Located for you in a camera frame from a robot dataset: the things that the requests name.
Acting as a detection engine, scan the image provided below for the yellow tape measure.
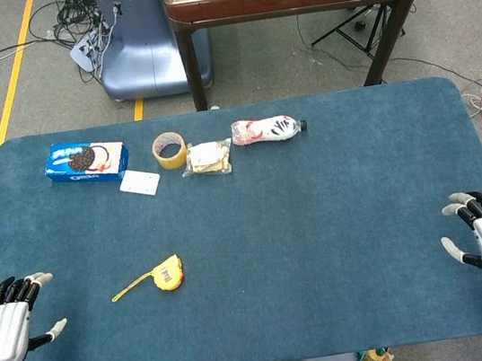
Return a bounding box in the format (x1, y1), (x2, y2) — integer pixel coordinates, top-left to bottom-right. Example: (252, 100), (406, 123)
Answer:
(106, 252), (189, 304)

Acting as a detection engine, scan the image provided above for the bread in clear bag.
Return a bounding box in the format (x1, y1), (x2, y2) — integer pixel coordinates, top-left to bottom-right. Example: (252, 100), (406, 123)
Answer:
(177, 136), (237, 182)

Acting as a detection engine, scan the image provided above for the yellowish packing tape roll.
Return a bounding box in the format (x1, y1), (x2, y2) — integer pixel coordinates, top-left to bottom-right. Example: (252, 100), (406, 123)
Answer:
(149, 129), (191, 173)

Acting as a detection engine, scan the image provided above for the white power strip with plugs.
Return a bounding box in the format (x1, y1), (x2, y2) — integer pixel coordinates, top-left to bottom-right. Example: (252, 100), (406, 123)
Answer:
(66, 27), (116, 75)

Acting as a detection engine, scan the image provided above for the colourful small toy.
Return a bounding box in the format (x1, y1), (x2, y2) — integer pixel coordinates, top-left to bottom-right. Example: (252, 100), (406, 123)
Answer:
(355, 346), (396, 361)

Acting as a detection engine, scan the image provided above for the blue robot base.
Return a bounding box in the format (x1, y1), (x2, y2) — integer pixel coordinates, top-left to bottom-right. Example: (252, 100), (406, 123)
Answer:
(89, 0), (217, 105)

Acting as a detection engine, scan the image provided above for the red white plastic bottle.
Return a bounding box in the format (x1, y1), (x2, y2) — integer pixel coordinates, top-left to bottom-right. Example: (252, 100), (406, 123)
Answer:
(229, 110), (311, 150)

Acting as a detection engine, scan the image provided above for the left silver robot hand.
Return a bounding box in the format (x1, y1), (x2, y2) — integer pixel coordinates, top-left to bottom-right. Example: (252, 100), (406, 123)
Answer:
(0, 269), (74, 361)

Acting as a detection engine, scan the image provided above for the blue Oreo cookie box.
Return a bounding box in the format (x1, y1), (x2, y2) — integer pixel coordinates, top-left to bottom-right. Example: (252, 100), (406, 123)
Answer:
(39, 132), (134, 193)

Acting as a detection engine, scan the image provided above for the white wall switch plate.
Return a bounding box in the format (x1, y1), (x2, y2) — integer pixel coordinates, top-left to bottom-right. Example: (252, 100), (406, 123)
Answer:
(117, 164), (164, 202)

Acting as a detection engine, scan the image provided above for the black tripod stand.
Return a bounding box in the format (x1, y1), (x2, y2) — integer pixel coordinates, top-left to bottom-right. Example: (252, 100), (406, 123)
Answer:
(305, 0), (410, 69)

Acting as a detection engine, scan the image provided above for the blue felt table cover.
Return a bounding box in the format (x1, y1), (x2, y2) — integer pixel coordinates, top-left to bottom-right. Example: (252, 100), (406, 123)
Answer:
(0, 67), (482, 361)

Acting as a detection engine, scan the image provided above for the tangle of black cables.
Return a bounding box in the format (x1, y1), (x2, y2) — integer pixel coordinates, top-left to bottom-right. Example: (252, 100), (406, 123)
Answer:
(23, 0), (120, 92)

